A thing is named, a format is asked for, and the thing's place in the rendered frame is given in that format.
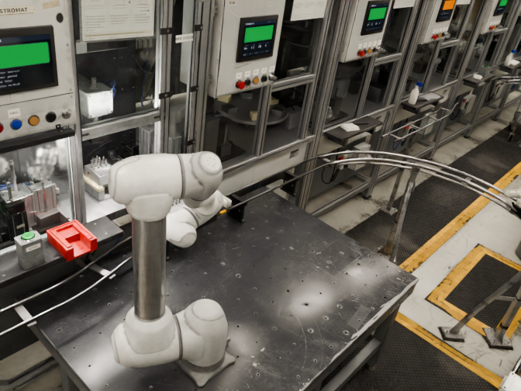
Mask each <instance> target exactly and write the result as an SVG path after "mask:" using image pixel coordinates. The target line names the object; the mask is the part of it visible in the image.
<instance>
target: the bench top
mask: <svg viewBox="0 0 521 391"><path fill-rule="evenodd" d="M243 219H244V220H245V222H244V223H240V222H239V221H237V220H235V219H234V218H232V217H231V216H230V215H228V214H227V212H226V213H224V214H222V215H219V216H217V221H215V222H213V223H210V224H208V225H206V226H204V227H202V228H200V229H198V230H196V234H197V237H196V240H195V242H194V244H193V245H192V246H190V247H186V248H183V247H179V246H177V245H175V244H172V243H171V242H169V257H170V258H171V260H169V261H166V290H165V305H166V306H167V307H168V308H169V309H170V310H171V312H172V315H175V314H176V313H179V312H181V311H182V310H185V309H186V308H187V307H188V306H189V305H190V304H192V303H193V302H195V301H197V300H200V299H210V300H213V301H215V302H217V303H218V304H219V305H220V306H221V307H222V309H223V312H224V313H225V316H226V320H227V323H228V336H229V339H230V342H229V343H228V344H227V345H226V348H225V351H226V352H227V353H229V354H230V355H232V356H234V357H235V359H236V361H235V363H234V364H233V365H230V366H228V367H227V368H225V369H224V370H222V371H221V372H220V373H219V374H218V375H216V376H215V377H214V378H212V379H211V380H209V381H208V382H207V383H206V385H205V387H203V388H198V387H197V386H196V384H195V382H194V381H193V380H192V379H191V378H190V377H189V376H188V375H187V374H186V373H185V372H184V371H183V370H182V369H181V368H180V367H179V366H178V365H177V364H176V363H174V362H169V363H166V364H163V365H155V366H150V367H145V368H130V367H126V366H123V365H120V364H119V363H118V362H116V361H115V358H114V353H113V349H112V339H111V336H112V333H113V331H114V330H115V329H116V327H117V326H118V325H119V324H122V323H124V322H125V319H126V315H127V313H128V312H129V311H130V309H132V308H133V307H134V295H133V259H132V260H130V261H129V262H127V263H126V264H125V265H124V266H122V267H121V268H120V269H119V270H117V271H116V272H115V273H113V274H115V275H116V276H115V277H113V278H112V279H106V280H105V281H103V282H102V283H100V284H99V285H97V286H96V287H94V288H93V289H92V290H90V291H89V292H87V293H85V294H84V295H83V296H81V297H79V298H78V299H76V300H74V301H73V302H71V303H68V304H67V305H65V306H62V307H61V308H59V309H57V310H55V311H53V312H51V313H48V314H47V315H45V316H43V317H41V318H39V319H37V320H36V324H34V325H33V326H34V327H35V328H36V329H37V330H38V331H39V332H40V334H41V335H42V336H43V337H44V339H45V340H46V341H47V343H48V344H49V345H50V346H51V347H52V349H54V351H55V352H56V353H57V354H58V356H59V357H60V358H61V360H62V361H63V362H64V363H65V365H66V366H67V367H68V368H69V369H70V370H71V371H72V373H73V374H74V375H75V377H76V378H77V379H78V380H79V382H80V383H81V384H82V385H83V387H84V388H86V390H87V391H306V390H307V389H308V388H309V387H310V386H311V385H312V384H313V383H314V382H315V381H317V380H318V379H319V378H320V377H321V376H322V375H323V374H324V373H325V372H326V371H327V370H328V369H329V368H330V367H331V366H332V365H333V364H334V363H335V362H337V361H338V360H339V359H340V358H341V357H342V356H343V355H344V354H345V353H346V352H347V351H348V350H349V349H350V348H351V347H352V346H353V345H354V344H355V343H356V342H357V341H359V340H360V339H361V338H362V337H363V336H364V335H365V334H366V333H367V332H368V331H369V330H370V329H371V328H372V327H373V326H374V325H375V324H376V323H377V322H378V321H379V320H380V319H381V318H382V317H383V316H384V315H385V314H386V313H387V312H388V311H389V310H390V309H391V308H392V307H393V306H394V305H395V304H396V303H398V302H399V301H400V300H401V299H402V298H403V297H404V296H405V295H406V294H407V293H408V292H409V291H410V290H411V289H412V288H413V287H414V286H415V285H416V283H417V282H418V281H419V279H418V278H417V277H415V276H414V275H412V274H410V273H409V272H407V271H406V270H404V269H402V268H400V267H399V266H397V265H395V264H393V263H392V262H390V261H388V260H387V259H385V258H383V257H382V256H381V255H379V254H377V253H375V252H373V251H371V250H370V249H368V248H367V247H365V246H364V245H362V244H360V243H358V242H356V241H355V240H353V239H352V238H350V237H348V236H346V235H345V234H343V233H341V232H339V231H338V230H336V229H335V228H333V227H331V226H330V225H328V224H326V223H324V222H323V221H322V220H319V219H318V218H316V217H314V216H313V215H311V214H310V213H307V212H306V211H305V210H303V209H301V208H299V207H298V206H296V205H295V204H293V203H291V202H289V201H288V200H286V199H284V198H282V197H281V196H279V195H278V194H276V193H274V192H272V191H271V192H268V193H266V194H264V195H262V196H260V197H258V198H256V199H253V200H251V201H249V202H248V203H247V206H245V209H244V215H243ZM319 225H322V227H320V226H319ZM311 250H314V252H311ZM132 255H133V246H129V247H127V248H125V249H122V250H121V251H118V252H116V253H114V254H111V255H109V256H107V257H105V258H103V259H100V260H99V261H97V262H96V263H95V264H96V265H98V266H100V267H101V268H104V269H105V270H107V271H109V272H110V271H111V270H113V269H114V268H116V267H117V266H118V265H120V264H121V263H122V262H124V261H125V260H126V259H127V258H129V257H130V256H132ZM357 263H360V265H358V264H357ZM284 268H287V270H284ZM103 277H104V276H103V275H100V274H99V273H97V272H95V271H93V270H91V269H90V268H88V269H86V270H85V271H83V272H82V273H81V274H80V275H77V276H76V277H74V278H73V279H72V280H70V281H68V282H66V283H64V284H63V285H61V286H59V287H57V288H55V289H53V290H51V291H49V292H47V293H45V294H43V295H41V296H38V297H36V298H35V299H31V300H30V301H28V302H26V303H23V304H22V305H23V306H24V307H25V309H26V310H27V311H28V312H29V314H30V315H31V316H32V317H34V316H36V315H38V314H40V313H42V312H44V311H46V310H48V309H50V308H52V307H54V306H57V305H59V304H61V303H63V302H65V301H67V300H69V299H70V298H72V297H74V296H76V295H77V294H79V293H80V292H83V291H84V290H86V289H87V288H88V287H90V286H91V285H93V284H94V283H96V282H97V281H98V280H99V279H101V278H103Z"/></svg>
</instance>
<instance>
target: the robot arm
mask: <svg viewBox="0 0 521 391"><path fill-rule="evenodd" d="M222 179H223V168H222V164H221V160H220V159H219V157H218V156H217V155H216V154H214V153H213V152H210V151H201V152H198V153H196V154H143V155H137V156H132V157H128V158H125V159H123V160H121V161H118V162H116V163H115V164H114V165H113V166H111V168H110V169H109V180H108V186H109V194H110V196H111V197H112V199H113V200H114V201H116V202H117V203H119V204H124V205H125V207H126V210H127V212H128V214H129V215H130V216H131V217H132V246H133V295H134V307H133V308H132V309H130V311H129V312H128V313H127V315H126V319H125V322H124V323H122V324H119V325H118V326H117V327H116V329H115V330H114V331H113V333H112V336H111V339H112V349H113V353H114V358H115V361H116V362H118V363H119V364H120V365H123V366H126V367H130V368H145V367H150V366H155V365H163V364H166V363H169V362H174V363H176V364H177V365H178V366H179V367H180V368H181V369H182V370H183V371H184V372H185V373H186V374H187V375H188V376H189V377H190V378H191V379H192V380H193V381H194V382H195V384H196V386H197V387H198V388H203V387H205V385H206V383H207V382H208V381H209V380H211V379H212V378H214V377H215V376H216V375H218V374H219V373H220V372H221V371H222V370H224V369H225V368H227V367H228V366H230V365H233V364H234V363H235V361H236V359H235V357H234V356H232V355H230V354H229V353H227V352H226V351H225V348H226V345H227V344H228V343H229V342H230V339H229V336H228V323H227V320H226V316H225V313H224V312H223V309H222V307H221V306H220V305H219V304H218V303H217V302H215V301H213V300H210V299H200V300H197V301H195V302H193V303H192V304H190V305H189V306H188V307H187V308H186V309H185V310H182V311H181V312H179V313H176V314H175V315H172V312H171V310H170V309H169V308H168V307H167V306H166V305H165V290H166V239H167V240H168V241H170V242H171V243H172V244H175V245H177V246H179V247H183V248H186V247H190V246H192V245H193V244H194V242H195V240H196V237H197V234H196V229H197V228H198V227H199V226H201V225H202V224H204V223H205V222H207V221H208V220H210V219H211V218H212V217H213V216H215V215H216V214H217V213H218V212H219V211H220V209H221V208H222V206H223V195H222V194H221V192H219V191H218V190H217V189H218V187H219V185H220V184H221V181H222ZM175 199H183V202H184V204H185V206H184V207H183V208H182V209H180V210H178V211H176V212H173V213H172V212H170V211H171V207H172V205H173V203H174V200H175Z"/></svg>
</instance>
